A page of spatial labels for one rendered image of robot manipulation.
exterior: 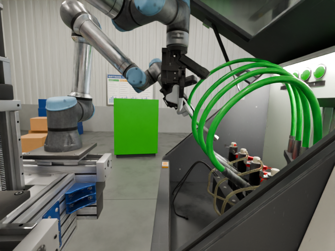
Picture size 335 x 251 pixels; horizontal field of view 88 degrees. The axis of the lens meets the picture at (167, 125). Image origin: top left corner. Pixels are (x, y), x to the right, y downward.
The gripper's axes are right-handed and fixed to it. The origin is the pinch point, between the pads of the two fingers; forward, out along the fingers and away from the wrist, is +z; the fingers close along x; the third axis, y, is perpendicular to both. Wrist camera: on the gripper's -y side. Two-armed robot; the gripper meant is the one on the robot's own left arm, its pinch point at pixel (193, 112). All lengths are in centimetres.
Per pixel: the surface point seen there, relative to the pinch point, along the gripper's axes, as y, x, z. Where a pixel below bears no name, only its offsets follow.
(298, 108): -27.2, 2.3, 21.6
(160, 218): 17.4, 23.9, 29.1
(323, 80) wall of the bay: -39.9, -10.2, 16.9
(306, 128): -24.2, 9.5, 27.7
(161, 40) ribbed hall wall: 57, -423, -525
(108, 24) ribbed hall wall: 156, -287, -636
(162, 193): 21.0, 13.6, 22.4
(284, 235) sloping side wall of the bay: -9, 30, 40
